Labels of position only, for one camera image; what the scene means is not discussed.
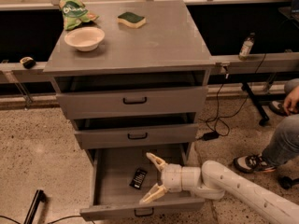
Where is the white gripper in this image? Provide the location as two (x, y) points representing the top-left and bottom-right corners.
(139, 152), (182, 204)

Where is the black rxbar chocolate bar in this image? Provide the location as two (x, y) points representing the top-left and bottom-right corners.
(130, 168), (148, 189)

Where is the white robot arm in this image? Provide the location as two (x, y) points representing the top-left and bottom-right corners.
(139, 152), (299, 224)

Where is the grey open bottom drawer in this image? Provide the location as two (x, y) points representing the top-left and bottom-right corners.
(80, 144), (205, 221)

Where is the grey middle drawer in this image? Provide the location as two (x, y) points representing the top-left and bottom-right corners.
(75, 123), (198, 149)

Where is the grey top drawer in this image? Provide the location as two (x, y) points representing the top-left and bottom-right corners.
(56, 87), (207, 119)

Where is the grey drawer cabinet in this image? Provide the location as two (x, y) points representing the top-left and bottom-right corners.
(42, 0), (216, 165)

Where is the person's hand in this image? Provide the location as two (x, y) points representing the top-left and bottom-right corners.
(283, 86), (299, 115)

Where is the black power adapter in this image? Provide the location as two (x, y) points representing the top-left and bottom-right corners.
(202, 131), (220, 141)

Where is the grey orange sneaker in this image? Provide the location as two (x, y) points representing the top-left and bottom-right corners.
(233, 154), (277, 174)

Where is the black stand leg left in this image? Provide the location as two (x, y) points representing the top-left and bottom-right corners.
(23, 189), (46, 224)

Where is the black chair base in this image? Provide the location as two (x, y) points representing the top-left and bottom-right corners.
(242, 82), (299, 189)

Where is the blue jeans leg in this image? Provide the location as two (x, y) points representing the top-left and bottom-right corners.
(262, 78), (299, 167)

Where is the small glass bottle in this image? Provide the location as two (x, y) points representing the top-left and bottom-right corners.
(238, 33), (255, 61)

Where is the white bowl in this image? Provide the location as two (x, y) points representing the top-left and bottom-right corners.
(64, 27), (105, 51)

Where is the green yellow sponge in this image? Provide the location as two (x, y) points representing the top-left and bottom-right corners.
(117, 12), (146, 29)

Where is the black yellow tape measure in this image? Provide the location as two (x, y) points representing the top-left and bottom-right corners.
(20, 57), (36, 69)

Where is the green chip bag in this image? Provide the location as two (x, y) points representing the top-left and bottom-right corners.
(59, 0), (98, 31)

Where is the black power cable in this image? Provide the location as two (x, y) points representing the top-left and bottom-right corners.
(195, 53), (267, 141)

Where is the grey metal rail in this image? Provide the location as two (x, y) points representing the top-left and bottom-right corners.
(0, 52), (299, 76)

